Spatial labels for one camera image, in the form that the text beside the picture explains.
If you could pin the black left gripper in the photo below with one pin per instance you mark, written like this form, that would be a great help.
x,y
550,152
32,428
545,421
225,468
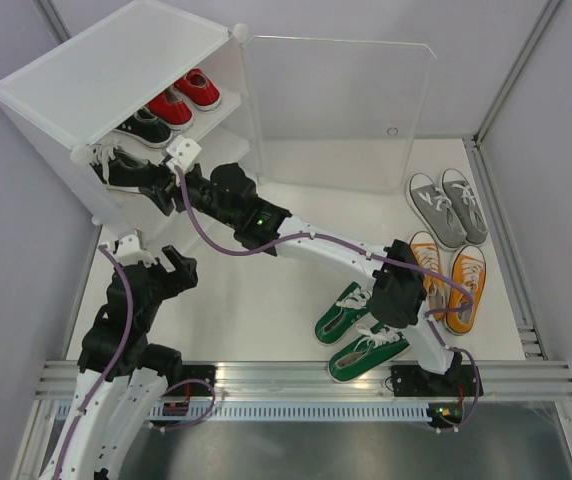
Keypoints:
x,y
182,278

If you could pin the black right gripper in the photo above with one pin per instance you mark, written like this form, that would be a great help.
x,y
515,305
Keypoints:
x,y
162,193

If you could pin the black sneaker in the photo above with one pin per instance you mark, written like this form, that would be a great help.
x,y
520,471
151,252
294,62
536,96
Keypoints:
x,y
146,128
120,170

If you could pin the red sneaker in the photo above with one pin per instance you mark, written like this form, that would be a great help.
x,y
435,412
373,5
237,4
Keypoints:
x,y
200,90
170,108

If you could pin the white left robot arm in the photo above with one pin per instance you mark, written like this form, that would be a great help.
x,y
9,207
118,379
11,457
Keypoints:
x,y
120,374

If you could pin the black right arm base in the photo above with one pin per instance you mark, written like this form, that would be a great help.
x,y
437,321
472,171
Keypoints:
x,y
412,381

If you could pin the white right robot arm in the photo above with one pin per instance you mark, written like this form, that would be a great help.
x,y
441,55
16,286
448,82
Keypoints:
x,y
232,218

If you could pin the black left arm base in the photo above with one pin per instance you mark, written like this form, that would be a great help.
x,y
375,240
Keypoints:
x,y
195,380

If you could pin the white plastic shoe cabinet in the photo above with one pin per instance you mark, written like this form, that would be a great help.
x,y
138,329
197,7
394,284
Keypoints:
x,y
78,94

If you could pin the clear acrylic cabinet door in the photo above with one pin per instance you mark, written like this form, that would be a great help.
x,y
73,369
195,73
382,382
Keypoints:
x,y
340,114

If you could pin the left green sneaker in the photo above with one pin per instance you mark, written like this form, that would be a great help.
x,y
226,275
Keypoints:
x,y
352,305

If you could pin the green sneaker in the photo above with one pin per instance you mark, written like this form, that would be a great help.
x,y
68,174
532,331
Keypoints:
x,y
374,346
352,305

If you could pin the right green sneaker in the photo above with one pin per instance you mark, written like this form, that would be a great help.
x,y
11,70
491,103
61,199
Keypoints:
x,y
374,346

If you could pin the left orange sneaker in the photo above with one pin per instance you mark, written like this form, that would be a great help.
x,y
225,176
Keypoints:
x,y
427,255

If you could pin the orange sneaker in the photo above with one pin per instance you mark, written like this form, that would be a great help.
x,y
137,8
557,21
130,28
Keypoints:
x,y
468,270
427,255

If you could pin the left grey sneaker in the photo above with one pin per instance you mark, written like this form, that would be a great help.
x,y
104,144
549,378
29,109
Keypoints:
x,y
436,211

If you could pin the grey sneaker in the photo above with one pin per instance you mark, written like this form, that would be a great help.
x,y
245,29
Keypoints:
x,y
466,205
436,211

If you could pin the right orange sneaker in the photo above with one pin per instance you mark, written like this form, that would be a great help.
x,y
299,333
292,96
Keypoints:
x,y
468,270

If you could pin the right grey sneaker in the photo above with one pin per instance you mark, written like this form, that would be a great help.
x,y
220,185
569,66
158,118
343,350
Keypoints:
x,y
466,205

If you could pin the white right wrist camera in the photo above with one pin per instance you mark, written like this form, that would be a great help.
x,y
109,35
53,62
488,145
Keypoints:
x,y
181,154

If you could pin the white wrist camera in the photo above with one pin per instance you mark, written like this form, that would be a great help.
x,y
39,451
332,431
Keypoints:
x,y
181,154
129,249

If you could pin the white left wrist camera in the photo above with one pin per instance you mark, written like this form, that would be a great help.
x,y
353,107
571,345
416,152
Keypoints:
x,y
129,249

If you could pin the white slotted cable duct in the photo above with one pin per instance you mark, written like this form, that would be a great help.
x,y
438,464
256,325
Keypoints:
x,y
166,411

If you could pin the aluminium corner frame post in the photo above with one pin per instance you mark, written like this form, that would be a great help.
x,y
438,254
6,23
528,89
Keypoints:
x,y
487,158

